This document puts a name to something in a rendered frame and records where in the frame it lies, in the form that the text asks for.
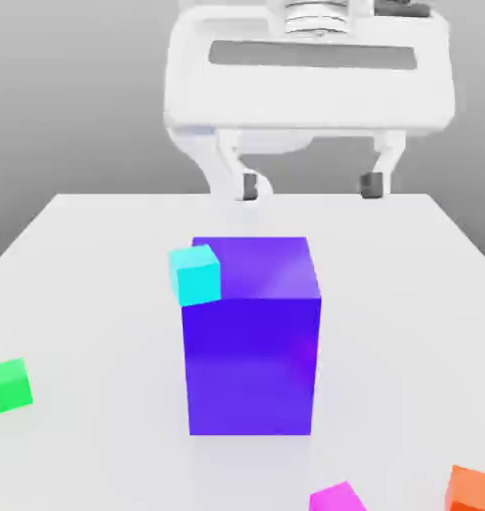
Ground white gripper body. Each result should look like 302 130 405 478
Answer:
163 4 456 140

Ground small cyan cube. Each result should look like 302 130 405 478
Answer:
167 244 223 308

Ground small green cube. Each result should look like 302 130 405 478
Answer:
0 357 35 415

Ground small orange cube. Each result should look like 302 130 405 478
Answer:
444 464 485 511

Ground small magenta cube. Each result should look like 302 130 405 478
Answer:
308 480 368 511

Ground large purple box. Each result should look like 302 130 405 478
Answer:
181 236 322 437

